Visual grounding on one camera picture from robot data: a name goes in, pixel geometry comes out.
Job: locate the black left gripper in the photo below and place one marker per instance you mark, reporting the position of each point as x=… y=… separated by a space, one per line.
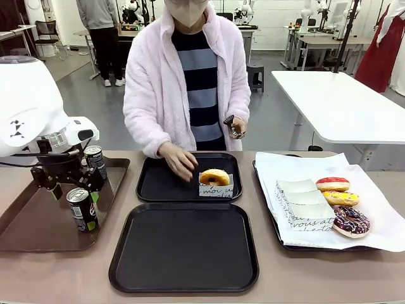
x=60 y=166

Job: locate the black Pepsi soda can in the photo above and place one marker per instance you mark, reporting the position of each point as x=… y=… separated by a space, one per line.
x=81 y=212
x=95 y=158

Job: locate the plain glazed donut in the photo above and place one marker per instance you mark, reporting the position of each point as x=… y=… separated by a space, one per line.
x=207 y=175

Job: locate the white printed paper donut box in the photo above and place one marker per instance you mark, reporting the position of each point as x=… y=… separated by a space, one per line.
x=313 y=218
x=303 y=196
x=294 y=185
x=215 y=191

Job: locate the metal serving tongs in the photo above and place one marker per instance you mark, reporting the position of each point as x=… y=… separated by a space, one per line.
x=228 y=120

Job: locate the red iced donut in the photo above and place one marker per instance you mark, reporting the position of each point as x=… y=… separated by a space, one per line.
x=332 y=183

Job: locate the yellow iced sprinkled donut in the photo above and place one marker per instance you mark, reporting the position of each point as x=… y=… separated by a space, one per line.
x=341 y=199

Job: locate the chocolate iced sprinkled donut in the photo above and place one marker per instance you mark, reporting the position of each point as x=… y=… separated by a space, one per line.
x=343 y=225

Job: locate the person's right forearm pink sleeve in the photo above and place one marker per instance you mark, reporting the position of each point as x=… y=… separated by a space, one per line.
x=142 y=136

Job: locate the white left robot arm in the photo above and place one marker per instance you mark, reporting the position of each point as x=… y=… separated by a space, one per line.
x=25 y=95

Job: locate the person's left forearm pink sleeve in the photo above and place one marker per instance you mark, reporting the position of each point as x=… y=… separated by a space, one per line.
x=243 y=107

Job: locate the person's right hand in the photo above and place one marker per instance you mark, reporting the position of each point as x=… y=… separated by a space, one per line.
x=178 y=161

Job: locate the person's left hand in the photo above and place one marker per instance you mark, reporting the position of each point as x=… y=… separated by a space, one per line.
x=239 y=126

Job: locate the brown plastic tray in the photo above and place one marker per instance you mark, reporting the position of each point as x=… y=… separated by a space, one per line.
x=34 y=228

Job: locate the black plastic tray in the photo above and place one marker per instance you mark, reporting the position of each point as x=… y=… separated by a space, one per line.
x=257 y=177
x=164 y=187
x=183 y=247

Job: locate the person in pink fleece jacket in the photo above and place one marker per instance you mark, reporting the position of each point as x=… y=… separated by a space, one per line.
x=148 y=79

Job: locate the grey lab table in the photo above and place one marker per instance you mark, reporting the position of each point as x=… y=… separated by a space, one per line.
x=329 y=42
x=83 y=33
x=246 y=31

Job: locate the black office chair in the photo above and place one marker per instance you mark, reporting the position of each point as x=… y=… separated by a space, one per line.
x=47 y=31

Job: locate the bystander in grey hoodie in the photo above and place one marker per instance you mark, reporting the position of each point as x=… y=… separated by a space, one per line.
x=98 y=16

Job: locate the black and white humanoid robot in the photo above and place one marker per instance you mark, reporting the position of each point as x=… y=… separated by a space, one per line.
x=130 y=12

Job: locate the beige face mask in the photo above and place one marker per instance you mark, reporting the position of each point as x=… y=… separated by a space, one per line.
x=185 y=12

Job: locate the grey plastic stool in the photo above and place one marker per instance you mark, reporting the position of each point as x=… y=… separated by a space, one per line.
x=255 y=74

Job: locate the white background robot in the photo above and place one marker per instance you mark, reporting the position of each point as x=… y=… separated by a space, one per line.
x=244 y=11

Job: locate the large white table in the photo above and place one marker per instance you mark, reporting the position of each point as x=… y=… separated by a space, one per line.
x=341 y=107

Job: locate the white paper sheet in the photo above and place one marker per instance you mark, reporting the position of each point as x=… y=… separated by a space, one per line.
x=373 y=196

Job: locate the black stand pole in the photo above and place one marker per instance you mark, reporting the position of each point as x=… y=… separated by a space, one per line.
x=346 y=38

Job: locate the red dress on mannequin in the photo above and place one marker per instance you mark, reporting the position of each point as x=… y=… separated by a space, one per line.
x=379 y=54

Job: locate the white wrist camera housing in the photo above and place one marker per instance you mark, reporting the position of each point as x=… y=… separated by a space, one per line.
x=83 y=133

